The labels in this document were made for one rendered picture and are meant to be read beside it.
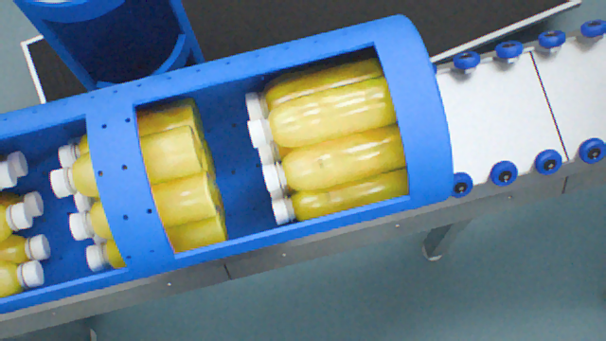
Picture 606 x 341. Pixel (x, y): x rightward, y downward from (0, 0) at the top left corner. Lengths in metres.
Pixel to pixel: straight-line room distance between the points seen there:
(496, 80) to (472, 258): 0.95
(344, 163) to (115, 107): 0.32
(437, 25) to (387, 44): 1.21
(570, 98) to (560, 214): 0.95
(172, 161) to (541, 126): 0.64
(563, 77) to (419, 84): 0.43
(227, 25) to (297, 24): 0.20
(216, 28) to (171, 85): 1.21
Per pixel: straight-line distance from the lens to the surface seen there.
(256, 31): 2.33
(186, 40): 1.83
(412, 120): 1.09
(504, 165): 1.35
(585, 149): 1.39
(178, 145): 1.13
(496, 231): 2.34
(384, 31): 1.15
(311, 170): 1.15
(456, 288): 2.29
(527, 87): 1.46
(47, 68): 2.41
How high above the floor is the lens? 2.26
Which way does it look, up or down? 75 degrees down
